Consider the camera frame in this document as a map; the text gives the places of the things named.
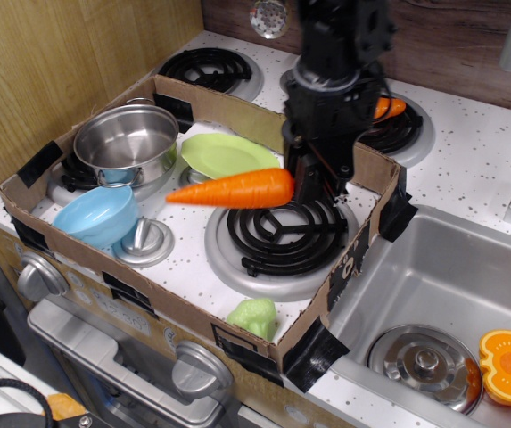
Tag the black back left burner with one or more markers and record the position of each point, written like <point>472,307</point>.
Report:
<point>212,68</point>

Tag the silver stovetop knob front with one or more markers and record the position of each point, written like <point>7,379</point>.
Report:
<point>148,243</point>

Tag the orange toy carrot green top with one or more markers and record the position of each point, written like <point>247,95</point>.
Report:
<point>258,189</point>

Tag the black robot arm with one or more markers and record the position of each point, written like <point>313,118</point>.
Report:
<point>341,37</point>

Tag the black burner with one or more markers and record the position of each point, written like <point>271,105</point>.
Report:
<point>293,239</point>
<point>393,134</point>
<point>77,175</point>
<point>212,68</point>

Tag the light green toy broccoli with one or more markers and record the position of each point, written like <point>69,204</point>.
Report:
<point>254,315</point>

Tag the orange toy carrot piece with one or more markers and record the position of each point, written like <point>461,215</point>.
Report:
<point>389,107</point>

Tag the silver stovetop knob back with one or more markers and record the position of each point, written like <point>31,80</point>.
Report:
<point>285,80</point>

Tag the black front left burner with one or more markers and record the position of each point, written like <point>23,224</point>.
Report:
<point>77,175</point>

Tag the silver oven door handle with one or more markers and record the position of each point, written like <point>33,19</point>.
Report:
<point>129,390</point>

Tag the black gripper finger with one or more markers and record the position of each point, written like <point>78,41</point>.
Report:
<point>332,183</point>
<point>307,172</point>

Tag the orange cloth scrap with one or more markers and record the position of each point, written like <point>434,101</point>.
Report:
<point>63,406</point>

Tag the light blue plastic bowl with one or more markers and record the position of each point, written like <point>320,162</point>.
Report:
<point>99,217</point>

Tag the light green plastic plate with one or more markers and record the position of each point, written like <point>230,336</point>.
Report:
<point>217,155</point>

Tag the silver oven knob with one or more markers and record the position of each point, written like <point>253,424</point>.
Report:
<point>198,373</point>
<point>39,278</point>

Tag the silver stovetop knob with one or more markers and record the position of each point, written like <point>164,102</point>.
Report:
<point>148,243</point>
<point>191,176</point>
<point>285,80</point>

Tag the silver sink basin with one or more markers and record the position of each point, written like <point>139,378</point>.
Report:
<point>444,272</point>

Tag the silver oven knob right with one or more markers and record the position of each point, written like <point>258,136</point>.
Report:
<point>198,373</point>

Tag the silver oven knob left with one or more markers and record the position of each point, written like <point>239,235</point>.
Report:
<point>39,278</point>

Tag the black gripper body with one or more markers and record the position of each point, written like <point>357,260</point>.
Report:
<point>329,115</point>

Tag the stainless steel pot lid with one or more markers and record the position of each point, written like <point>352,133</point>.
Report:
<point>431,362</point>

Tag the orange toy pumpkin half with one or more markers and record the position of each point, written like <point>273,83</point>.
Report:
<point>495,364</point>

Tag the black back right burner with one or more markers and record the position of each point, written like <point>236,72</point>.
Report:
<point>393,134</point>

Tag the black front right burner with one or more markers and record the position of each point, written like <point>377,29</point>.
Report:
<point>293,239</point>

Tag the silver stovetop knob middle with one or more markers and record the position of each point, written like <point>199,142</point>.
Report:
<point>191,176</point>

